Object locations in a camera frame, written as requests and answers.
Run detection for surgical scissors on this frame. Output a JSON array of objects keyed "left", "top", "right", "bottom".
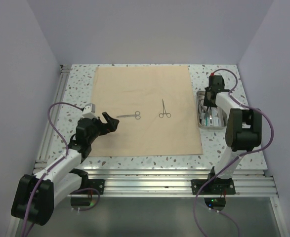
[{"left": 117, "top": 111, "right": 141, "bottom": 120}]

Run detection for aluminium rail frame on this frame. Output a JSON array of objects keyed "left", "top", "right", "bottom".
[{"left": 34, "top": 64, "right": 278, "bottom": 197}]

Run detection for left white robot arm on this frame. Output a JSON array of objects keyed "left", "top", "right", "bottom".
[{"left": 11, "top": 112, "right": 119, "bottom": 226}]

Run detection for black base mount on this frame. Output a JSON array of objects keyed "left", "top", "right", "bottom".
[
  {"left": 191, "top": 174, "right": 236, "bottom": 195},
  {"left": 72, "top": 179, "right": 105, "bottom": 195}
]

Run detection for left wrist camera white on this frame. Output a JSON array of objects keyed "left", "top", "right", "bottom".
[{"left": 82, "top": 103, "right": 96, "bottom": 119}]

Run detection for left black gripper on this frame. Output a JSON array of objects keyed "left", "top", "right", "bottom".
[{"left": 87, "top": 112, "right": 118, "bottom": 144}]

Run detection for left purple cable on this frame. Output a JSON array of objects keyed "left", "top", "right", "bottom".
[{"left": 21, "top": 102, "right": 101, "bottom": 237}]

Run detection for beige cloth mat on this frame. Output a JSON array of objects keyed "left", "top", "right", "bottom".
[{"left": 91, "top": 66, "right": 203, "bottom": 157}]

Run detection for long tweezers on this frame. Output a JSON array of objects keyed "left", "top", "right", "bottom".
[{"left": 199, "top": 105, "right": 212, "bottom": 120}]

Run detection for hemostat forceps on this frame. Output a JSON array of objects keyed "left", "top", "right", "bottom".
[{"left": 159, "top": 99, "right": 171, "bottom": 119}]

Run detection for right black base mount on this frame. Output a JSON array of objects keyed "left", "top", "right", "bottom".
[{"left": 191, "top": 174, "right": 236, "bottom": 195}]

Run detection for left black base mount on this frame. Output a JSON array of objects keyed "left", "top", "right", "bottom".
[{"left": 72, "top": 179, "right": 105, "bottom": 195}]

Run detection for green white suture packet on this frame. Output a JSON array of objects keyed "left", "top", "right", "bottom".
[{"left": 201, "top": 117, "right": 221, "bottom": 127}]

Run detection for stainless steel tray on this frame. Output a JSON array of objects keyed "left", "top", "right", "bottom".
[{"left": 196, "top": 90, "right": 228, "bottom": 130}]

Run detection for purple cable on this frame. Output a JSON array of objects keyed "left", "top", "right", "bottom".
[
  {"left": 193, "top": 69, "right": 275, "bottom": 237},
  {"left": 21, "top": 102, "right": 101, "bottom": 237}
]

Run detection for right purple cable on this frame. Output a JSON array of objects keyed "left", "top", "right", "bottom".
[{"left": 193, "top": 69, "right": 275, "bottom": 237}]

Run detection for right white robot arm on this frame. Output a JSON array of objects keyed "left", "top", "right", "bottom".
[{"left": 204, "top": 74, "right": 262, "bottom": 194}]

